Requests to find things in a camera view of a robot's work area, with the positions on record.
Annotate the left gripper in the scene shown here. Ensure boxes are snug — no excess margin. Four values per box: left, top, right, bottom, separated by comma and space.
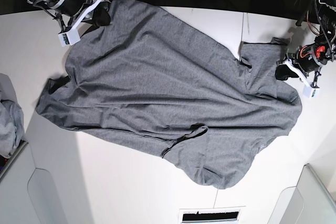
275, 43, 335, 88

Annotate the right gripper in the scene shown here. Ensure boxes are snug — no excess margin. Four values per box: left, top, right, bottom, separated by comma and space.
34, 0, 111, 33

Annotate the dark grey t-shirt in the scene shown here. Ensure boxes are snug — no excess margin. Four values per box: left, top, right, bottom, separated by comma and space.
36, 0, 302, 189

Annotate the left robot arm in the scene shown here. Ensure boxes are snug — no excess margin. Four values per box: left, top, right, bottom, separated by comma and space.
275, 0, 335, 89

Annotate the right white bin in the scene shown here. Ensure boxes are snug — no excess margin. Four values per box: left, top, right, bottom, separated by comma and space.
268, 164, 335, 224

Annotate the white bin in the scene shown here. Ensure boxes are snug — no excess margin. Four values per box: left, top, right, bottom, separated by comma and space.
268, 164, 335, 224
1, 143, 68, 223

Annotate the light grey clothes pile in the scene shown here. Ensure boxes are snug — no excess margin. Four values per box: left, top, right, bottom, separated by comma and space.
1, 73, 25, 158

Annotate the left white bin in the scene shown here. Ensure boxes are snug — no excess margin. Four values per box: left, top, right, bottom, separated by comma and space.
1, 143, 68, 223

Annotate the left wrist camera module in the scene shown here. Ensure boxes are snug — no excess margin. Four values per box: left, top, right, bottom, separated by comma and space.
303, 86, 320, 99

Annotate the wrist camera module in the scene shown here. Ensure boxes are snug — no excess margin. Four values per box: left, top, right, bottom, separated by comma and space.
303, 86, 320, 99
58, 29, 80, 47

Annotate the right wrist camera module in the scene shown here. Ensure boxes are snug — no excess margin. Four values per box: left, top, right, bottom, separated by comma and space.
58, 29, 80, 47

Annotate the white table cable slot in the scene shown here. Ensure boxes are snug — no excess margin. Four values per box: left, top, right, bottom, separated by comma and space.
178, 206, 245, 224

